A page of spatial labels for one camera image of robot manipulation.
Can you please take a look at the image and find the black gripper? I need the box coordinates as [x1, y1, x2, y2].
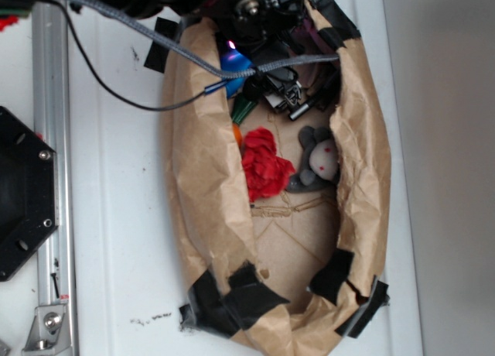
[211, 0, 310, 121]

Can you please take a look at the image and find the blue plastic bottle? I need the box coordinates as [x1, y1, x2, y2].
[220, 49, 253, 99]

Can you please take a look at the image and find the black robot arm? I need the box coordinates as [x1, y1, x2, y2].
[1, 0, 308, 98]

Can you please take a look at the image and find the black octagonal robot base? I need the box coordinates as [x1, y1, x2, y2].
[1, 107, 57, 282]

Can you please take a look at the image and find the orange toy carrot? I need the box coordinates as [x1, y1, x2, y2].
[231, 94, 258, 147]

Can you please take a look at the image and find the red crumpled cloth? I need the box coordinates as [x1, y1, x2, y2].
[241, 127, 295, 202]

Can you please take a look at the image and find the grey plush bunny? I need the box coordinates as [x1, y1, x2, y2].
[285, 126, 340, 193]

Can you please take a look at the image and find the brown paper bag bin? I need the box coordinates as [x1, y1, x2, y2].
[160, 0, 391, 355]

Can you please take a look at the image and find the black screw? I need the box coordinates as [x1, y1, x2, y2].
[50, 272, 60, 299]

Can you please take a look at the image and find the thin black cable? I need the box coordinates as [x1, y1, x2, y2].
[49, 0, 228, 112]

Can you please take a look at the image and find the grey braided cable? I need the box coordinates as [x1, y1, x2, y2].
[36, 0, 340, 80]

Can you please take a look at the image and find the aluminium extrusion rail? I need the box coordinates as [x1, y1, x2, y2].
[32, 4, 79, 355]

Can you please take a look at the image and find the metal corner bracket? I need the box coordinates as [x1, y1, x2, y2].
[22, 304, 71, 355]

